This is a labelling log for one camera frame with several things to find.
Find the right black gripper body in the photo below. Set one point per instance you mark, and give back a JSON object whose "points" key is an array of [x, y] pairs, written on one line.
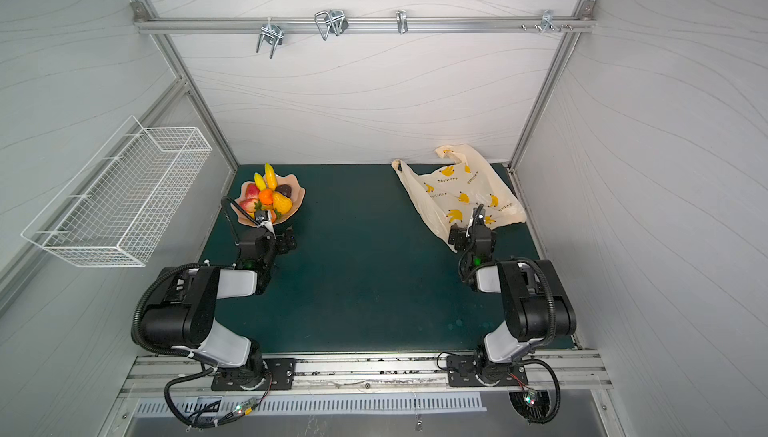
{"points": [[477, 231]]}

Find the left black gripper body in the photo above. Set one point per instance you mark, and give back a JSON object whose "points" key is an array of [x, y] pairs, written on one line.
{"points": [[264, 231]]}

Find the banana print plastic bag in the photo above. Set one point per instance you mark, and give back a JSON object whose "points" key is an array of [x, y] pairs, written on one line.
{"points": [[447, 197]]}

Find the dark purple fruit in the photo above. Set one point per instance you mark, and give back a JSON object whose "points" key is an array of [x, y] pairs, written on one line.
{"points": [[284, 190]]}

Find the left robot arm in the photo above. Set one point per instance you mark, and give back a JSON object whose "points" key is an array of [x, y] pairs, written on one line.
{"points": [[176, 314]]}

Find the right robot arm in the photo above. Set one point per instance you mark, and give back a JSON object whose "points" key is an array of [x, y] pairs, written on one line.
{"points": [[536, 311]]}

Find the red strawberry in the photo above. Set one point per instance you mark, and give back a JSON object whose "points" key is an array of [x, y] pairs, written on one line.
{"points": [[250, 206]]}

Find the orange fruit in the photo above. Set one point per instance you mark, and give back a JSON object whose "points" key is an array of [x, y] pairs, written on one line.
{"points": [[266, 197]]}

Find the yellow banana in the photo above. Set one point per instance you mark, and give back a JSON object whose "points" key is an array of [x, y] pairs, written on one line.
{"points": [[270, 177]]}

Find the green table mat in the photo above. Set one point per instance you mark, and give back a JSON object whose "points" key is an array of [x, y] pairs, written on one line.
{"points": [[367, 275]]}

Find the white vent strip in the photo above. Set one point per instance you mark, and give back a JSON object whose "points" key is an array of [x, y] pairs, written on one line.
{"points": [[326, 404]]}

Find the metal U-bolt clamp left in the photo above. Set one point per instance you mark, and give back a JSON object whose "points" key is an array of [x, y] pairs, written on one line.
{"points": [[271, 36]]}

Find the metal u-bolt clamp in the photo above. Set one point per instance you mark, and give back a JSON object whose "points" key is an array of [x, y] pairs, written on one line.
{"points": [[271, 36], [331, 22]]}

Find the metal hook clamp right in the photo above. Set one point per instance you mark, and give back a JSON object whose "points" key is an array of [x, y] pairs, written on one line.
{"points": [[547, 24]]}

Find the metal U-bolt clamp middle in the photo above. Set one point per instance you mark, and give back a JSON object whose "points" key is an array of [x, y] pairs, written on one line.
{"points": [[331, 22]]}

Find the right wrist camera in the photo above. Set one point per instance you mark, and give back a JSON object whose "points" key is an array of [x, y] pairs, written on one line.
{"points": [[478, 216]]}

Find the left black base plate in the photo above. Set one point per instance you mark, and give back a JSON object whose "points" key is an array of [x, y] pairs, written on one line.
{"points": [[274, 373]]}

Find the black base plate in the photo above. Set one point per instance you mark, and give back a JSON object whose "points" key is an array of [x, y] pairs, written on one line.
{"points": [[274, 373], [472, 371]]}

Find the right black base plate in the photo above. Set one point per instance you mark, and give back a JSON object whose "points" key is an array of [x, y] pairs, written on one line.
{"points": [[472, 371]]}

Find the white wire basket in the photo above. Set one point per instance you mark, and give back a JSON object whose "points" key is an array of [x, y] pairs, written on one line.
{"points": [[114, 211]]}

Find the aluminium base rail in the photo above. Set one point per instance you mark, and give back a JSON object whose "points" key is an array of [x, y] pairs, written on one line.
{"points": [[368, 373]]}

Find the small metal bracket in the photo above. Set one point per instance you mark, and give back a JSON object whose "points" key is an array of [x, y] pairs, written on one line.
{"points": [[401, 22]]}

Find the aluminium cross rail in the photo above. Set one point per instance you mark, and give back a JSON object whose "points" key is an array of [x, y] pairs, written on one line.
{"points": [[357, 25]]}

